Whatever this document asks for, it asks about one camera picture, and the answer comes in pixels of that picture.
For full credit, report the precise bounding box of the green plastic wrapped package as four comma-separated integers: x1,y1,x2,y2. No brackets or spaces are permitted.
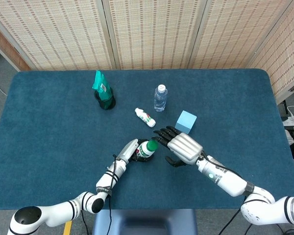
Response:
92,70,113,110

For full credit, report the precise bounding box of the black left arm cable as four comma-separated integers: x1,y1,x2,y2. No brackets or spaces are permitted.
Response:
80,154,120,235

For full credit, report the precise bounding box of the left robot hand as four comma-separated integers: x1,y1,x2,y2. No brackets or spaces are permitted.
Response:
117,138,154,164

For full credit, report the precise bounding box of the light blue foam cube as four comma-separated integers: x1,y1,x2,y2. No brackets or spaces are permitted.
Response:
174,110,197,135

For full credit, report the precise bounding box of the green plastic bottle cap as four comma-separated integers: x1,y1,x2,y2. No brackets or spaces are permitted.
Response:
147,139,159,151

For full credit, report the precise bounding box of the small white milk bottle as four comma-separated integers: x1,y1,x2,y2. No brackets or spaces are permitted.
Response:
134,107,156,128

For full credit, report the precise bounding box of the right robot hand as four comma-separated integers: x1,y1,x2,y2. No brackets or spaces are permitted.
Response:
153,126,203,167

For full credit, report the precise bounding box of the blue table cloth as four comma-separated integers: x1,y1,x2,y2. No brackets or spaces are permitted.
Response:
0,68,294,211

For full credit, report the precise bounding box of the woven bamboo screen panel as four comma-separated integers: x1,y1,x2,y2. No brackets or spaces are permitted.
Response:
0,0,117,71
246,0,294,105
187,0,294,70
101,0,208,71

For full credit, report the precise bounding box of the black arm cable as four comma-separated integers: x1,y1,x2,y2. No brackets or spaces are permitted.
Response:
80,154,120,235
202,151,254,235

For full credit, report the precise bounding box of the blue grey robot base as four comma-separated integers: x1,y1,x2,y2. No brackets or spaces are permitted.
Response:
92,209,199,235

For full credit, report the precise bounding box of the clear plastic water bottle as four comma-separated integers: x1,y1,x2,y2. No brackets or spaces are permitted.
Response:
153,84,168,113

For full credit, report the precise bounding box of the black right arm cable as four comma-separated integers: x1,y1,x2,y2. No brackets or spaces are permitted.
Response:
202,151,254,235

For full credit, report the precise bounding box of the white AD calcium milk bottle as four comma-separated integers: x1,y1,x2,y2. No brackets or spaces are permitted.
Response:
136,141,154,159

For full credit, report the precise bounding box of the black mesh pen holder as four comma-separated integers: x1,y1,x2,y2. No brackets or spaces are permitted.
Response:
94,89,116,110

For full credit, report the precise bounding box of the brown woven screen panel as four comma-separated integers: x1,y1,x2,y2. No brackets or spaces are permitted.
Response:
0,21,31,71

